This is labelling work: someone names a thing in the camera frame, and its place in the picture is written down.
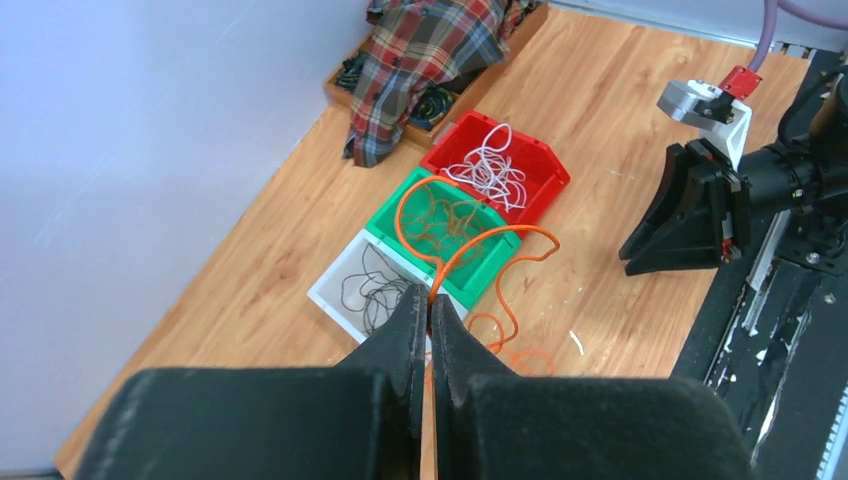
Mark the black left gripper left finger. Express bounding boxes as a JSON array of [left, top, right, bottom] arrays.
[[76, 284, 428, 479]]

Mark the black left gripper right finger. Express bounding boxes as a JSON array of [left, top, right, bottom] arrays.
[[430, 295, 752, 479]]

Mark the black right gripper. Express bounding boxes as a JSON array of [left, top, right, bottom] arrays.
[[619, 139, 752, 276]]

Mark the black thin cable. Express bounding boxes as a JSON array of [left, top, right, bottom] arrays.
[[340, 243, 419, 336]]

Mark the orange cable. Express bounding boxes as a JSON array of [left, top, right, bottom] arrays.
[[394, 174, 563, 425], [400, 184, 495, 266]]

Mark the white cable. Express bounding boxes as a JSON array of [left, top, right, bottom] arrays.
[[442, 123, 530, 215]]

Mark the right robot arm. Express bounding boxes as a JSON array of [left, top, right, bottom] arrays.
[[618, 66, 847, 276]]

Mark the white plastic bin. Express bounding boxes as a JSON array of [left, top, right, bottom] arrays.
[[307, 229, 432, 343]]

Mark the red plastic bin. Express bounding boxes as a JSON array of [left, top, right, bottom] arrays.
[[421, 111, 571, 224]]

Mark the green plastic bin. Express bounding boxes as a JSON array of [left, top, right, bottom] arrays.
[[365, 167, 521, 309]]

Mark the wooden tray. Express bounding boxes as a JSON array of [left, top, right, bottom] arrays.
[[324, 1, 550, 148]]

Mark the plaid flannel shirt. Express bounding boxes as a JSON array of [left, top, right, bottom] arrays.
[[342, 1, 536, 168]]

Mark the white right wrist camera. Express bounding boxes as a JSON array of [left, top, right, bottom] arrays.
[[657, 66, 762, 170]]

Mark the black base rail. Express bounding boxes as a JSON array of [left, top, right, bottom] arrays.
[[672, 52, 847, 479]]

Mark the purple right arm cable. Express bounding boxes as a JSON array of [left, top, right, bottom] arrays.
[[747, 0, 848, 74]]

